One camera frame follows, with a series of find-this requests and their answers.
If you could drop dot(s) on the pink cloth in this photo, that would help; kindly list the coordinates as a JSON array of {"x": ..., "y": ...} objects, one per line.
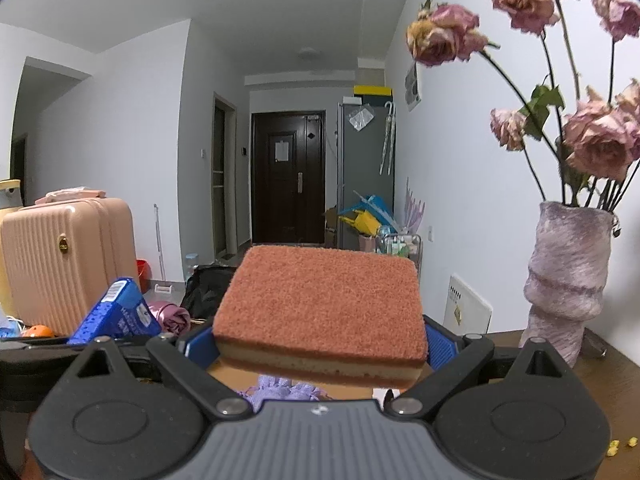
[{"x": 70, "y": 195}]

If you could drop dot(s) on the pink textured vase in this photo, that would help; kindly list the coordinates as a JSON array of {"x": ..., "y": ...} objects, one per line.
[{"x": 565, "y": 270}]

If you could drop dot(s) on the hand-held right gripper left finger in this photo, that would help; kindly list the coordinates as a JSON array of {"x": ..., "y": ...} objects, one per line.
[{"x": 202, "y": 347}]

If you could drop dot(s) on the clear plastic bag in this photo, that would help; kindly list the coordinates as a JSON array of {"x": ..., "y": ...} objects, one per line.
[{"x": 361, "y": 119}]

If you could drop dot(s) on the pink satin scrunchie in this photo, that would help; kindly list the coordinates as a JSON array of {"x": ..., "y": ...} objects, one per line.
[{"x": 170, "y": 317}]

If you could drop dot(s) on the metal cart with bottles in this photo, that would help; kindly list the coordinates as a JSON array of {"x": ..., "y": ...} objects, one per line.
[{"x": 400, "y": 247}]

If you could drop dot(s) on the yellow black box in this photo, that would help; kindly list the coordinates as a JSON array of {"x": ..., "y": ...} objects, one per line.
[{"x": 372, "y": 91}]

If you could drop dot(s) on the orange cardboard box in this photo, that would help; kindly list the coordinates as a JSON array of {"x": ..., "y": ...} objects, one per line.
[{"x": 225, "y": 372}]

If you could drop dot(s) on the round ceiling lamp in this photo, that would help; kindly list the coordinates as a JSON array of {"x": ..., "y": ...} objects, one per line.
[{"x": 309, "y": 53}]

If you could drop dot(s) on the white wall breaker panel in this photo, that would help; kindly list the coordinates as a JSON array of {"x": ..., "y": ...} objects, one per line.
[{"x": 414, "y": 87}]

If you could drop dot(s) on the grey refrigerator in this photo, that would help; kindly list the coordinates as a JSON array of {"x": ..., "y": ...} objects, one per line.
[{"x": 367, "y": 170}]

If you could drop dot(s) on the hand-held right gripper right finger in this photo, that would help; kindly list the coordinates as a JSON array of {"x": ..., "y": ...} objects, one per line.
[{"x": 440, "y": 347}]

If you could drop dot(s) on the red bucket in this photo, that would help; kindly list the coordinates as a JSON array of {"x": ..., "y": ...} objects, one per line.
[{"x": 142, "y": 275}]

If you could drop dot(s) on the white paper notice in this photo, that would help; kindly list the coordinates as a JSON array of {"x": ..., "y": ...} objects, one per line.
[{"x": 281, "y": 151}]

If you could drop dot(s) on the purple wall decoration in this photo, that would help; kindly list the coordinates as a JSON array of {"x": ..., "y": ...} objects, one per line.
[{"x": 414, "y": 210}]

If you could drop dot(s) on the white mop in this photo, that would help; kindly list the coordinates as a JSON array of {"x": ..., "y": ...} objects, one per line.
[{"x": 159, "y": 250}]

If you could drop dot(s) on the black bag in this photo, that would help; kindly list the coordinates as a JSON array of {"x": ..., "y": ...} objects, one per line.
[{"x": 205, "y": 290}]

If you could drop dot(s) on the blue tissue pack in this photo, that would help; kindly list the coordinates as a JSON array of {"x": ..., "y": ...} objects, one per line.
[{"x": 120, "y": 310}]

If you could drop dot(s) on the yellow bottle grey lid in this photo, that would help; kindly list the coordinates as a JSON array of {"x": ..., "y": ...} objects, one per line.
[{"x": 10, "y": 192}]

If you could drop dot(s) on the clear folded umbrella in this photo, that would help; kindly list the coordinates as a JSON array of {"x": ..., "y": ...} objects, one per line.
[{"x": 387, "y": 145}]

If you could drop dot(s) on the bunch of dried pink roses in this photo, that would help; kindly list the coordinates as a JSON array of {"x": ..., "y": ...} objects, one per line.
[{"x": 600, "y": 140}]

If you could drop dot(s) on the pink ribbed suitcase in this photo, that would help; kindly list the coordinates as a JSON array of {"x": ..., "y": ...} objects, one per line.
[{"x": 65, "y": 260}]

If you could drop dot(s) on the dark wooden door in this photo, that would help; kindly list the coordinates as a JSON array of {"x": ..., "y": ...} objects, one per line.
[{"x": 287, "y": 200}]

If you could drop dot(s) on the orange brown scrub sponge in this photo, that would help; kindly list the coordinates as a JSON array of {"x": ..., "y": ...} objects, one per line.
[{"x": 320, "y": 300}]

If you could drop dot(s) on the side door frame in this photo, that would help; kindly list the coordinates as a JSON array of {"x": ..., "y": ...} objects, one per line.
[{"x": 220, "y": 185}]

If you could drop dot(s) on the orange fruit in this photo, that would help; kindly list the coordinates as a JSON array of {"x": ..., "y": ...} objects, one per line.
[{"x": 37, "y": 331}]

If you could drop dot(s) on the clear plastic water bottle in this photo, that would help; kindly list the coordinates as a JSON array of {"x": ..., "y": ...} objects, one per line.
[{"x": 192, "y": 266}]

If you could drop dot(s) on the scattered yellow flower bits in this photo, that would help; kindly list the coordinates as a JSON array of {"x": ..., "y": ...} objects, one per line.
[{"x": 612, "y": 445}]

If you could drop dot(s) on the blue yellow clutter pile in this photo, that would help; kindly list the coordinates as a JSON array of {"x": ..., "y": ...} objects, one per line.
[{"x": 367, "y": 220}]

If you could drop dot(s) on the blue plush doll purple dress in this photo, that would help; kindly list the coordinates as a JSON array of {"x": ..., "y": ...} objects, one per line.
[{"x": 280, "y": 390}]

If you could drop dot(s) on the brown cardboard carton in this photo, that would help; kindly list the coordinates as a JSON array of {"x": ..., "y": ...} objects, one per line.
[{"x": 331, "y": 225}]

